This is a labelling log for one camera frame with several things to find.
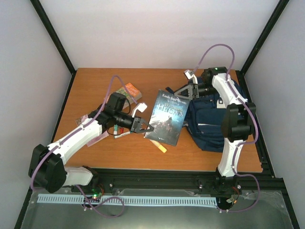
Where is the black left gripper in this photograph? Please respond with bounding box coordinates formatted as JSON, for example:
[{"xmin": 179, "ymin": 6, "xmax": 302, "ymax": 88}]
[{"xmin": 115, "ymin": 112, "xmax": 155, "ymax": 134}]

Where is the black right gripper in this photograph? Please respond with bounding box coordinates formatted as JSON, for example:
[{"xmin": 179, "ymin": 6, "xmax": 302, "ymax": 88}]
[{"xmin": 173, "ymin": 83, "xmax": 219, "ymax": 100}]

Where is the dark blue Wuthering Heights book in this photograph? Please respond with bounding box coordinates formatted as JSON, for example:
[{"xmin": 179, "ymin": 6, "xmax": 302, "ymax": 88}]
[{"xmin": 144, "ymin": 90, "xmax": 190, "ymax": 146}]

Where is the navy blue student backpack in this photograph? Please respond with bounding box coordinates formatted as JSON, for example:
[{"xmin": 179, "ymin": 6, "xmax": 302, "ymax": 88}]
[{"xmin": 165, "ymin": 78, "xmax": 248, "ymax": 151}]

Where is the orange green paperback book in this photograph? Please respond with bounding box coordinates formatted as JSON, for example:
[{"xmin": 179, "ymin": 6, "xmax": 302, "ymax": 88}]
[{"xmin": 116, "ymin": 83, "xmax": 142, "ymax": 109}]

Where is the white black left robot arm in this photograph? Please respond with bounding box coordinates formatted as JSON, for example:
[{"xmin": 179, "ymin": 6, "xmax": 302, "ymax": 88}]
[{"xmin": 29, "ymin": 93, "xmax": 154, "ymax": 193}]

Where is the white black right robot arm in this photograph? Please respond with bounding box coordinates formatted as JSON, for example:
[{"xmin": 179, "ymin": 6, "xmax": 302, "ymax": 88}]
[{"xmin": 174, "ymin": 67, "xmax": 258, "ymax": 193}]

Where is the yellow highlighter pen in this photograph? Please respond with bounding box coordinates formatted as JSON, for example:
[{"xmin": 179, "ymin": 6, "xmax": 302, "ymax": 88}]
[{"xmin": 150, "ymin": 140, "xmax": 167, "ymax": 153}]

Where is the green capped white marker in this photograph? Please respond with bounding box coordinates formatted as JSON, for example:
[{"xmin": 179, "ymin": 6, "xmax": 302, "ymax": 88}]
[{"xmin": 114, "ymin": 132, "xmax": 131, "ymax": 138}]

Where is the green white glue stick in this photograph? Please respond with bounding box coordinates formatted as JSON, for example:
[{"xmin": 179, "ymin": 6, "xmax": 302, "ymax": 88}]
[{"xmin": 113, "ymin": 125, "xmax": 118, "ymax": 135}]

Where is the pink illustrated paperback book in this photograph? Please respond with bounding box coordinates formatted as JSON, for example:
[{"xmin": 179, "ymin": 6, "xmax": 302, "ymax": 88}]
[{"xmin": 75, "ymin": 114, "xmax": 109, "ymax": 147}]

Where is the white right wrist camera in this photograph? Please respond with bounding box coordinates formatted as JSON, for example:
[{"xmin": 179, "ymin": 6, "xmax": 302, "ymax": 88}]
[{"xmin": 183, "ymin": 70, "xmax": 198, "ymax": 84}]

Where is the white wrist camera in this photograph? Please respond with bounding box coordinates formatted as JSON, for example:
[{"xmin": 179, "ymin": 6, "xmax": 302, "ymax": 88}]
[
  {"xmin": 183, "ymin": 70, "xmax": 198, "ymax": 84},
  {"xmin": 132, "ymin": 103, "xmax": 147, "ymax": 117}
]

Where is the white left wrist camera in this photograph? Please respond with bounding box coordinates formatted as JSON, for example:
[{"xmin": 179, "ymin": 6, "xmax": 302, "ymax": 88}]
[{"xmin": 132, "ymin": 103, "xmax": 147, "ymax": 117}]

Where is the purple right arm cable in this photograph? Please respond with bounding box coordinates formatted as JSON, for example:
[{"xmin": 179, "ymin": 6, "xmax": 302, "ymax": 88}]
[{"xmin": 193, "ymin": 43, "xmax": 260, "ymax": 214}]

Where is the black aluminium frame rail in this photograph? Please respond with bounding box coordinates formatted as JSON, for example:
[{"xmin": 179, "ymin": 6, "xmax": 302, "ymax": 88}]
[{"xmin": 30, "ymin": 167, "xmax": 285, "ymax": 194}]

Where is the black right frame post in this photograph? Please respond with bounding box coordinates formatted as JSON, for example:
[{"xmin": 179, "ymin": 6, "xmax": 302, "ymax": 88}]
[{"xmin": 240, "ymin": 0, "xmax": 290, "ymax": 76}]

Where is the black frame post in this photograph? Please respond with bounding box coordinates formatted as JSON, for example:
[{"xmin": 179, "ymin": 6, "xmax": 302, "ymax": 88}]
[
  {"xmin": 30, "ymin": 0, "xmax": 77, "ymax": 74},
  {"xmin": 240, "ymin": 0, "xmax": 290, "ymax": 76}
]

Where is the light blue slotted cable duct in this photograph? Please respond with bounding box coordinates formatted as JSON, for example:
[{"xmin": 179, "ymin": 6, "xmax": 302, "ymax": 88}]
[{"xmin": 37, "ymin": 194, "xmax": 217, "ymax": 208}]

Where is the black left frame post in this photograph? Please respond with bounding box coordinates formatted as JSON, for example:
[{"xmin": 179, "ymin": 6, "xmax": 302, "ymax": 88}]
[{"xmin": 30, "ymin": 0, "xmax": 77, "ymax": 74}]

